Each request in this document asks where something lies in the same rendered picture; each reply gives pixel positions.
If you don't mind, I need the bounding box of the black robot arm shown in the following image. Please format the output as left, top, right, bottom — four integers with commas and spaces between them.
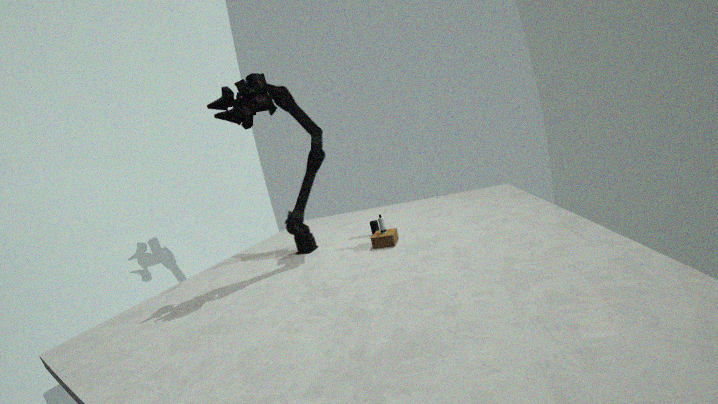
235, 73, 325, 255

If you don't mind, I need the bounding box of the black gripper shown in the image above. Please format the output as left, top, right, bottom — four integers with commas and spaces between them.
207, 86, 260, 130

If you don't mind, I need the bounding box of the tan wooden block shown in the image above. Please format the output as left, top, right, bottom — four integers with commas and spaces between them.
371, 228, 399, 250

